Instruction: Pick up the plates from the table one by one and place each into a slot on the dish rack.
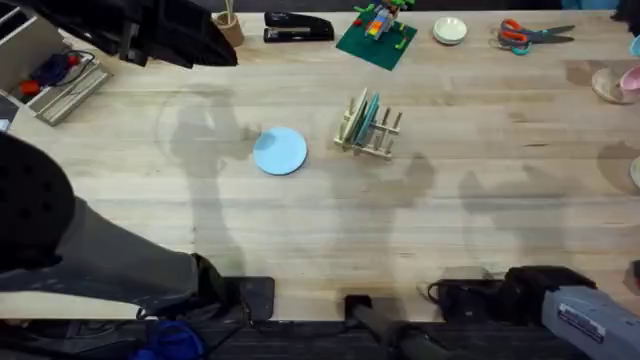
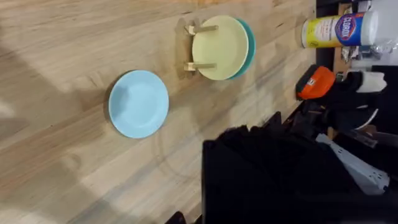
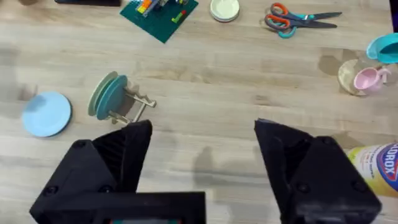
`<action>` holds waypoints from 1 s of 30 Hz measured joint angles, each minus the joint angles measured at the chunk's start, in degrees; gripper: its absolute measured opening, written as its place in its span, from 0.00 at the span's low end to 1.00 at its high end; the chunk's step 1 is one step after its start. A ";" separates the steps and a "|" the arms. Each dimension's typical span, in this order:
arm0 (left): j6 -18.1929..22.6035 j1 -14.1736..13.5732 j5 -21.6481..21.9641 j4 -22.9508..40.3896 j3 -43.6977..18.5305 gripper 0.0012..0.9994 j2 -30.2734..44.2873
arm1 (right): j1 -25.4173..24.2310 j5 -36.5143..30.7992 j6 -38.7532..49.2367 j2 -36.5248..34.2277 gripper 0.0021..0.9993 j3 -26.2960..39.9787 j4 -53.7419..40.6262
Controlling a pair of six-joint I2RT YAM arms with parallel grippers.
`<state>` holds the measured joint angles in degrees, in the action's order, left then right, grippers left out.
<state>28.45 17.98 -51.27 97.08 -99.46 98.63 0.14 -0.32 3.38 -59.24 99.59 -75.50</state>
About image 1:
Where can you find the pink cup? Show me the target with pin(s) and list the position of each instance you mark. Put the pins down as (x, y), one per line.
(632, 82)

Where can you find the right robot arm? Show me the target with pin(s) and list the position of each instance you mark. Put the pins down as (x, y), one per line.
(590, 320)

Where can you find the wooden peg rack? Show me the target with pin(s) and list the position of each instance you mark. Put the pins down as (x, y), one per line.
(380, 140)

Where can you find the brown cup with sticks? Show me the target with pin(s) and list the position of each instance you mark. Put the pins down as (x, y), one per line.
(230, 29)

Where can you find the white plate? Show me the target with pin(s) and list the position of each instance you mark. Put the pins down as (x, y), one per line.
(636, 172)

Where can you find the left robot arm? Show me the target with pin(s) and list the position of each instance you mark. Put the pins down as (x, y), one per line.
(125, 270)

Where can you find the open grey box with tools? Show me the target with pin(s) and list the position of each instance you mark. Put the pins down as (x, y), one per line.
(60, 95)

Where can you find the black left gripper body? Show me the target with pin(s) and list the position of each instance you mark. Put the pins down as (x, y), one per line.
(172, 35)

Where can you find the beige plate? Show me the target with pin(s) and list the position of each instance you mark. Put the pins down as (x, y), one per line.
(606, 86)

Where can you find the cream plate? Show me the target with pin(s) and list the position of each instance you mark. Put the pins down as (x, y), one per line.
(354, 117)

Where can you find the teal blue plate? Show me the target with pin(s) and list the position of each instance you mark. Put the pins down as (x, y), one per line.
(371, 120)

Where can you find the black stapler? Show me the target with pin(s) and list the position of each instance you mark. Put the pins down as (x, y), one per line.
(297, 27)

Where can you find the green board with toy blocks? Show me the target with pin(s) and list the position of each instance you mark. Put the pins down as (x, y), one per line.
(377, 42)

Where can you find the black camera pole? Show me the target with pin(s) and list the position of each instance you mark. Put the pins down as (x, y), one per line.
(380, 325)

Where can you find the blue cloth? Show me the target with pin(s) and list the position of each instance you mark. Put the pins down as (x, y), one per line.
(172, 342)

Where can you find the grey green plate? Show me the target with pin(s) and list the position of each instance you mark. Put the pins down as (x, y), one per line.
(364, 120)

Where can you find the black upright wrist plate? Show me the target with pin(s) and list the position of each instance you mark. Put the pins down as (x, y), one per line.
(134, 45)

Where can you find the stack of small white plates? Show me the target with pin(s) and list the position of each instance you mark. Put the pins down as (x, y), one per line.
(450, 30)

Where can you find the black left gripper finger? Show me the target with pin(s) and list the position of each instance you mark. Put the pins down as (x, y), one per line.
(215, 61)
(220, 42)

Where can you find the light blue plate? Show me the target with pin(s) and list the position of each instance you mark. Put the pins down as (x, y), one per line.
(280, 151)

